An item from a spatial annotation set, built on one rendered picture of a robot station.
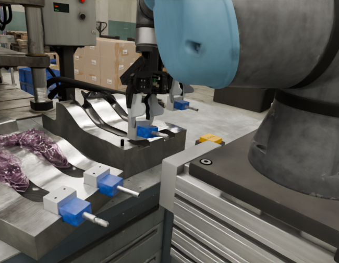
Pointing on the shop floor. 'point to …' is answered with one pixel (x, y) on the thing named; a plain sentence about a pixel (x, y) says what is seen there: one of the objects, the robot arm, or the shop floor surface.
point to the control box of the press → (68, 34)
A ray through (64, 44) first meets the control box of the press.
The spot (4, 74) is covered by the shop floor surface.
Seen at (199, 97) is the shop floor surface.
